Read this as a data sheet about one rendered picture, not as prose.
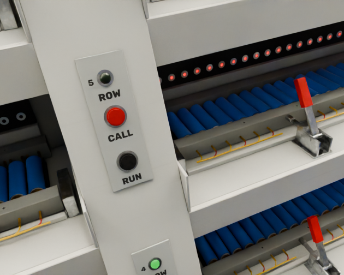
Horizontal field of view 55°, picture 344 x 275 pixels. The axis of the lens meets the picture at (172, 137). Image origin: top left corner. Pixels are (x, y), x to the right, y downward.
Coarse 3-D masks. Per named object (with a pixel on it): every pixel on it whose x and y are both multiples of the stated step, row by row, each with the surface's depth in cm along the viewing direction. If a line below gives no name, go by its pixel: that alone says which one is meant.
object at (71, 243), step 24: (0, 144) 42; (48, 168) 42; (72, 168) 34; (72, 192) 34; (48, 216) 35; (72, 216) 35; (24, 240) 33; (48, 240) 33; (72, 240) 32; (96, 240) 31; (0, 264) 31; (24, 264) 31; (48, 264) 30; (72, 264) 31; (96, 264) 33
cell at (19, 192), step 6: (12, 162) 40; (18, 162) 40; (12, 168) 39; (18, 168) 39; (24, 168) 40; (12, 174) 38; (18, 174) 38; (24, 174) 39; (12, 180) 38; (18, 180) 38; (24, 180) 38; (12, 186) 37; (18, 186) 37; (24, 186) 37; (12, 192) 36; (18, 192) 36; (24, 192) 36
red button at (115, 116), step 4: (112, 108) 29; (116, 108) 29; (108, 112) 28; (112, 112) 28; (116, 112) 29; (120, 112) 29; (108, 116) 28; (112, 116) 29; (116, 116) 29; (120, 116) 29; (124, 116) 29; (108, 120) 29; (112, 120) 29; (116, 120) 29; (120, 120) 29; (112, 124) 29; (116, 124) 29; (120, 124) 29
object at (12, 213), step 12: (36, 192) 35; (48, 192) 35; (0, 204) 34; (12, 204) 34; (24, 204) 34; (36, 204) 34; (48, 204) 34; (60, 204) 35; (0, 216) 33; (12, 216) 33; (24, 216) 34; (36, 216) 35; (0, 228) 34; (0, 240) 32
